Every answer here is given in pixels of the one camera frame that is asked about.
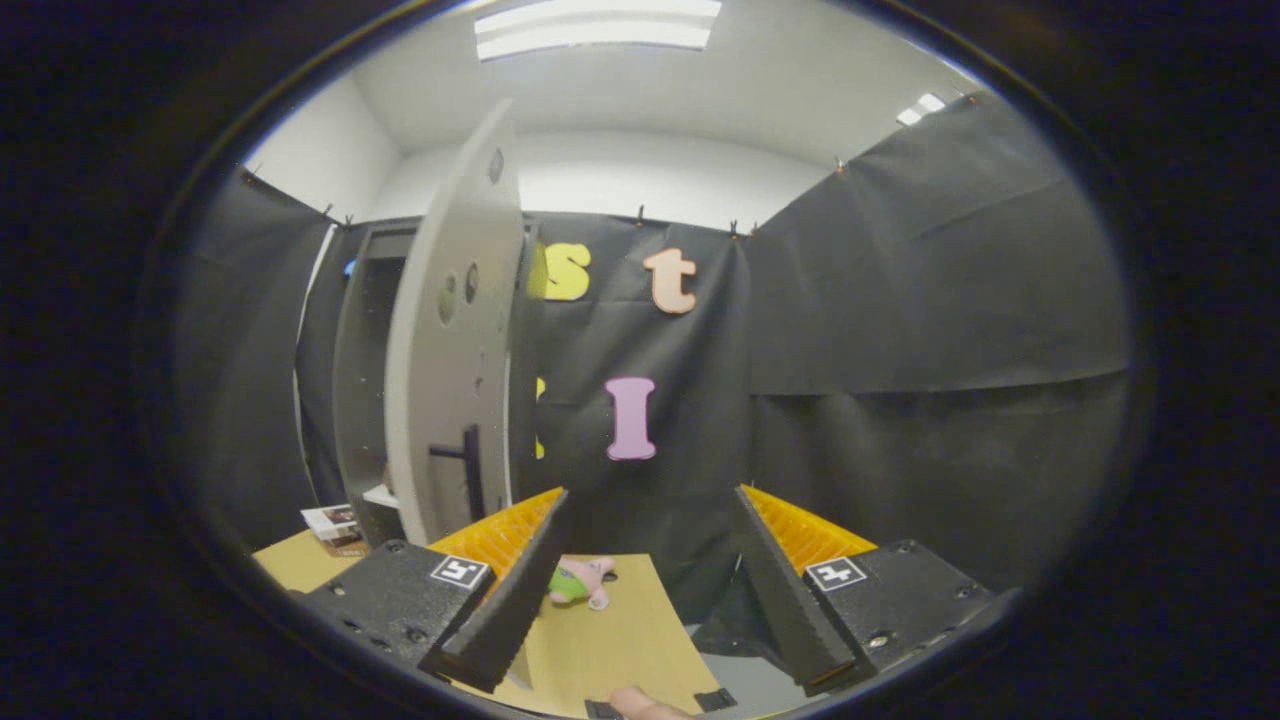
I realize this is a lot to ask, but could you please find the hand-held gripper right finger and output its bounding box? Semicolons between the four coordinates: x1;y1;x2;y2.
727;485;996;698

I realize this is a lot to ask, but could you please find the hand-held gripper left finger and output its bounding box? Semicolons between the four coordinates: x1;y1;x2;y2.
290;487;571;694

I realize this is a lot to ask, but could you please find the black door handle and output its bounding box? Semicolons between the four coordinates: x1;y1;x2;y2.
430;424;488;521

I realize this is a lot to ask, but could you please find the grey shoe cabinet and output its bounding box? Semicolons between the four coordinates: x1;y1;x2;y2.
332;218;541;549

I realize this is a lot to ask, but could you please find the pink and green plush toy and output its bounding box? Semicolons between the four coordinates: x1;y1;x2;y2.
548;556;616;611

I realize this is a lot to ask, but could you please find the white book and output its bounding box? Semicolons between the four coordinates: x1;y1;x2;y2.
302;505;361;541

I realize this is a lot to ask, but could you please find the black backdrop cloth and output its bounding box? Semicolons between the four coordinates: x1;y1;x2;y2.
170;92;1136;661

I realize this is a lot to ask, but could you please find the long ceiling light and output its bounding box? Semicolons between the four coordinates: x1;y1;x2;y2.
473;0;723;63

